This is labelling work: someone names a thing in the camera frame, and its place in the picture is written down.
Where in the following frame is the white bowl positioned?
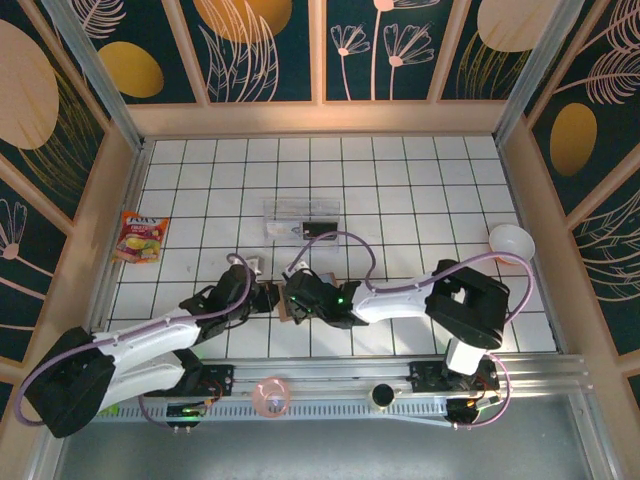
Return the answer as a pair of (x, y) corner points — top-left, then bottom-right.
(488, 223), (536, 266)

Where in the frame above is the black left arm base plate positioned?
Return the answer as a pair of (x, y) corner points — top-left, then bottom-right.
(144, 363), (237, 399)

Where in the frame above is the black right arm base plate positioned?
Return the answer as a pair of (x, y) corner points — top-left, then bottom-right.
(408, 358), (502, 397)

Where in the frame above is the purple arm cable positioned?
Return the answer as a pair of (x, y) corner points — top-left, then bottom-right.
(288, 230), (537, 432)
(15, 252), (252, 432)

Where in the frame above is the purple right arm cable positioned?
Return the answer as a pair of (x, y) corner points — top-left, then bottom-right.
(288, 230), (537, 432)

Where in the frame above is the black VIP credit card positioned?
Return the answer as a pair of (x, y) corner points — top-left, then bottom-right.
(299, 220), (338, 242)

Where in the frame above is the slotted grey cable duct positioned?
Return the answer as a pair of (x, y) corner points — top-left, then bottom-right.
(101, 401), (452, 423)

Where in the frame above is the pink clear plastic bowl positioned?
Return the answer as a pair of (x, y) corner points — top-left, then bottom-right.
(251, 376), (293, 421)

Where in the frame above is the black round cap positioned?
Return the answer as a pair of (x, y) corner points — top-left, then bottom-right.
(368, 383), (398, 413)

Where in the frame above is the fruit candy bag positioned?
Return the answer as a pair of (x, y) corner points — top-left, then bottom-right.
(110, 210), (172, 266)

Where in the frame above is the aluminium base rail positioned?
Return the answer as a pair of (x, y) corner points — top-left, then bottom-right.
(199, 351), (594, 402)

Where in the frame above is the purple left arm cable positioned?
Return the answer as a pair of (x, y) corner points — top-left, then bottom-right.
(15, 252), (252, 432)

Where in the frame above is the tan leather card holder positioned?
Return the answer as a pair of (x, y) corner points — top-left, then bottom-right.
(276, 271), (352, 323)

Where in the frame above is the clear acrylic box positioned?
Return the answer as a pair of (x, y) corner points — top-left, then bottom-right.
(261, 197), (343, 252)

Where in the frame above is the aluminium frame post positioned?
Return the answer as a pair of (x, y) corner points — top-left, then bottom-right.
(491, 0), (587, 146)
(41, 0), (147, 151)

